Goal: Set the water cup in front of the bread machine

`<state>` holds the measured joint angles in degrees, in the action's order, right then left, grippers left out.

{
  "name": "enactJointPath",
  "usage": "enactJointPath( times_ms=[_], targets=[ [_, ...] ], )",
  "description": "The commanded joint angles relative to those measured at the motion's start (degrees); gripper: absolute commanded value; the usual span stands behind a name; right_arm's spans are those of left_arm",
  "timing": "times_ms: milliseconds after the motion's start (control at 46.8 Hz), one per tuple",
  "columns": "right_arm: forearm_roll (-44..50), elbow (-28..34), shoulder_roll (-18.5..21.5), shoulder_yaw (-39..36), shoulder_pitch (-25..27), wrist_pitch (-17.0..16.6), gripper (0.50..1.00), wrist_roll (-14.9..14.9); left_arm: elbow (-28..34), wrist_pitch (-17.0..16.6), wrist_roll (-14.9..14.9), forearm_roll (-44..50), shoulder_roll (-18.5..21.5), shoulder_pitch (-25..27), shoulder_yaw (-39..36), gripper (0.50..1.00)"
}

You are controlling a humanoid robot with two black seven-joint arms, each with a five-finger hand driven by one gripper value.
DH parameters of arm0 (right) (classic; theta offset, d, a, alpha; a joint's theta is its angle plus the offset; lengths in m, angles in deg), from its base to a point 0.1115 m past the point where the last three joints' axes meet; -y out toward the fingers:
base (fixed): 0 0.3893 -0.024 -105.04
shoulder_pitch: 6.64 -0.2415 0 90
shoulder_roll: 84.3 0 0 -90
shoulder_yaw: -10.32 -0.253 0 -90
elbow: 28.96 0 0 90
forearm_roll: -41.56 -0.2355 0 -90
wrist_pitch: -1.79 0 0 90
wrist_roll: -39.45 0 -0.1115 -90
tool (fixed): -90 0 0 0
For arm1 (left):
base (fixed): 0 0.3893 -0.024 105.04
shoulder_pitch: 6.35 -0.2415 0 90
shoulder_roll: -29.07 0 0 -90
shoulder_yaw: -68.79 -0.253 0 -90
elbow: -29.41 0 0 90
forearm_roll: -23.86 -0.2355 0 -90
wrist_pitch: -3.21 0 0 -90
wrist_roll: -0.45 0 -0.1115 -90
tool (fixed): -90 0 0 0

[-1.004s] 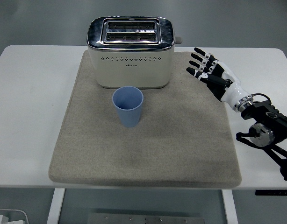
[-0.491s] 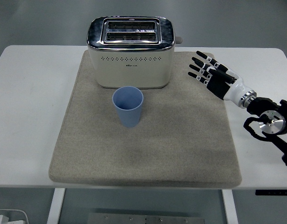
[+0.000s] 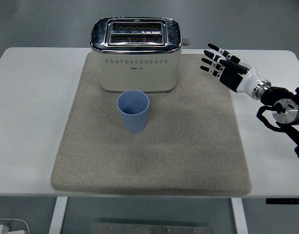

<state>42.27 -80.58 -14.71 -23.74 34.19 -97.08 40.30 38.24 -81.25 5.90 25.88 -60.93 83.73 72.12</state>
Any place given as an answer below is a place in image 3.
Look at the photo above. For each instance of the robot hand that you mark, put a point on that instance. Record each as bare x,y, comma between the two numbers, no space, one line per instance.
248,80

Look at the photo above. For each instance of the blue plastic cup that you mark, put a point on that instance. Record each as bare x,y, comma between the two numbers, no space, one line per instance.
133,122

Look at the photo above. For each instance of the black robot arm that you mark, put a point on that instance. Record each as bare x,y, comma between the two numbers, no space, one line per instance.
285,109

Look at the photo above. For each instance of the cream two-slot toaster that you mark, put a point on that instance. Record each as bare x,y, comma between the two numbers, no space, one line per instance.
137,75

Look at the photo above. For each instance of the black table control panel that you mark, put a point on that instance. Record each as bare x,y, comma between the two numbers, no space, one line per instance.
285,201

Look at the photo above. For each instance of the beige felt mat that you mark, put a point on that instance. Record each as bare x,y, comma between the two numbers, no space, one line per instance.
139,161

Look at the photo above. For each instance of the white table leg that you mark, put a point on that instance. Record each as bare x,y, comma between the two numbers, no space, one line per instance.
57,214
239,217

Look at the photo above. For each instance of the white plug adapter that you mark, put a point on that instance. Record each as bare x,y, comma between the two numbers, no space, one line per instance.
2,229

